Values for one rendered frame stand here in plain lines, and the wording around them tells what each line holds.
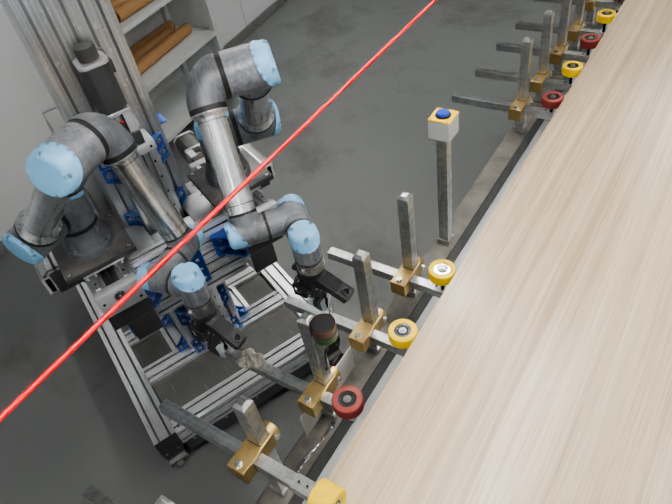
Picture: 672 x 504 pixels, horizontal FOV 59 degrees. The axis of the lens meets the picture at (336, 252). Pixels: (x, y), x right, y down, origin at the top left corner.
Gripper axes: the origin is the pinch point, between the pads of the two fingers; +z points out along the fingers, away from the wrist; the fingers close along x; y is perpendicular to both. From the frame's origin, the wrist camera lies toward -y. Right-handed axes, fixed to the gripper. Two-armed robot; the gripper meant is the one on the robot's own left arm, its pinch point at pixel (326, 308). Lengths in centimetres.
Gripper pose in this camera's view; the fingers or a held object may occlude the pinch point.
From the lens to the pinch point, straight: 174.0
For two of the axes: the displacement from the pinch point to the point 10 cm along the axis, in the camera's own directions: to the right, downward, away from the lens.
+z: 1.0, 6.0, 7.9
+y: -9.0, -2.9, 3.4
